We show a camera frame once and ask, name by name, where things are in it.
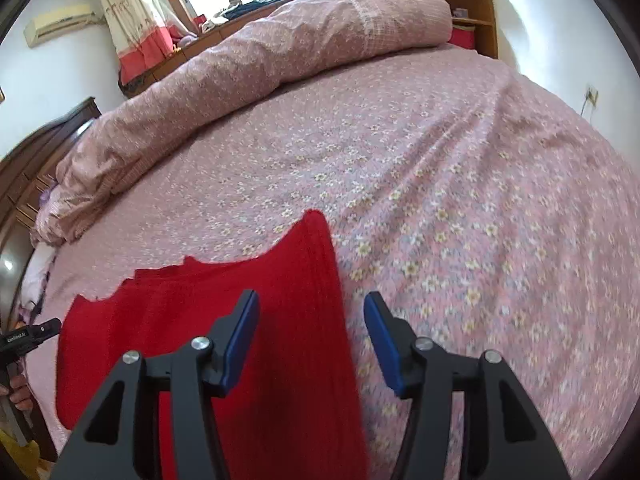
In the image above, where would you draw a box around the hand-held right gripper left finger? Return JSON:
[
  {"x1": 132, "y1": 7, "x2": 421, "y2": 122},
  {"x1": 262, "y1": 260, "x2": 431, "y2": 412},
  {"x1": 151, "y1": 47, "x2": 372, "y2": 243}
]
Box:
[{"x1": 50, "y1": 289, "x2": 261, "y2": 480}]

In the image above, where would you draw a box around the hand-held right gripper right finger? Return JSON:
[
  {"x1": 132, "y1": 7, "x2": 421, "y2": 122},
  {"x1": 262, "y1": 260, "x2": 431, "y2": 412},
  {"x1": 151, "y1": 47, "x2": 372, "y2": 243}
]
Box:
[{"x1": 363, "y1": 291, "x2": 571, "y2": 480}]

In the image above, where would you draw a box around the red knit sweater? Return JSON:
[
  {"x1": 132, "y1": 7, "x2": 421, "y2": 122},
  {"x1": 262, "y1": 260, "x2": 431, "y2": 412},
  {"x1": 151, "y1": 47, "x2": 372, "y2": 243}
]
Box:
[{"x1": 55, "y1": 209, "x2": 371, "y2": 480}]

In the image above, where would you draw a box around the dark blue clothes pile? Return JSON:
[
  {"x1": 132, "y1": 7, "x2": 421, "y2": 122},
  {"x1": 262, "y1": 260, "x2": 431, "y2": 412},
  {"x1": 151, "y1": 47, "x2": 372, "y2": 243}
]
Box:
[{"x1": 200, "y1": 0, "x2": 281, "y2": 28}]

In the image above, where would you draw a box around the person's left hand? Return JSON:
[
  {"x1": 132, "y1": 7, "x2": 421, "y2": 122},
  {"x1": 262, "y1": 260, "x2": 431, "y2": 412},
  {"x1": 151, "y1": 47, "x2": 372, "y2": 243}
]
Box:
[{"x1": 9, "y1": 372, "x2": 35, "y2": 411}]

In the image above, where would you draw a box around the yellow cloth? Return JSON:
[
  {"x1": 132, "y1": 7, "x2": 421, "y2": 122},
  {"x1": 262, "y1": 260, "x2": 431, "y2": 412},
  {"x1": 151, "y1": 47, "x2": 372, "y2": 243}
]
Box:
[{"x1": 0, "y1": 437, "x2": 43, "y2": 480}]

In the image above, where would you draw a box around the pale purple pillow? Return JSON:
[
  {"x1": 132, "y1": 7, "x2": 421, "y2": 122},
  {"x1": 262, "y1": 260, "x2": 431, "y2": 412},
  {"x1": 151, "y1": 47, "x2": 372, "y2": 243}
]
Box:
[{"x1": 37, "y1": 182, "x2": 63, "y2": 211}]

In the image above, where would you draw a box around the dark wooden dresser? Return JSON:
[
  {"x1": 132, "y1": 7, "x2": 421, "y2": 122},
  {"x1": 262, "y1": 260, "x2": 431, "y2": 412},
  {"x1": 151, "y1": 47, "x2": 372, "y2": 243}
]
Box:
[{"x1": 0, "y1": 97, "x2": 103, "y2": 321}]

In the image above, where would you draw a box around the pink floral bed sheet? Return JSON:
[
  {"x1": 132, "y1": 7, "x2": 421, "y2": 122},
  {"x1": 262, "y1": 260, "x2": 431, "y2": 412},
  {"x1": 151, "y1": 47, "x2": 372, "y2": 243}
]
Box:
[{"x1": 22, "y1": 42, "x2": 638, "y2": 478}]

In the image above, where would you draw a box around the rolled pink floral quilt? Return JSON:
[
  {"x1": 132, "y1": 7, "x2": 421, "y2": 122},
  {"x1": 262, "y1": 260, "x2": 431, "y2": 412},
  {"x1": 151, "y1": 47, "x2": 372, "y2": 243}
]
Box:
[{"x1": 34, "y1": 0, "x2": 453, "y2": 246}]

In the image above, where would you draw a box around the red box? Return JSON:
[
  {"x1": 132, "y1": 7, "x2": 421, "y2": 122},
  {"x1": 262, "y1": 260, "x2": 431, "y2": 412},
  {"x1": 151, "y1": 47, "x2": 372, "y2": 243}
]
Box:
[{"x1": 450, "y1": 27, "x2": 478, "y2": 51}]

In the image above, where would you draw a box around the cream and red curtain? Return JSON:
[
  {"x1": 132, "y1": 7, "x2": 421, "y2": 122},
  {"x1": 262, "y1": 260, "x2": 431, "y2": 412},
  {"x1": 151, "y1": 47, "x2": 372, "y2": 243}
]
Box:
[{"x1": 95, "y1": 0, "x2": 201, "y2": 86}]

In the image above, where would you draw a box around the wooden headboard shelf unit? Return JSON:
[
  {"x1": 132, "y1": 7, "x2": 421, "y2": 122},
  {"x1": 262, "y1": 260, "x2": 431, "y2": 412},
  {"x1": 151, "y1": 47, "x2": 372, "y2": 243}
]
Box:
[{"x1": 120, "y1": 0, "x2": 498, "y2": 98}]

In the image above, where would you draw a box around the white wall air conditioner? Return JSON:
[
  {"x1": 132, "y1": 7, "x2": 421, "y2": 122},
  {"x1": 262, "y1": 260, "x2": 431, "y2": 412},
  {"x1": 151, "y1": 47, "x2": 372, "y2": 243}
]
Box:
[{"x1": 24, "y1": 4, "x2": 98, "y2": 48}]

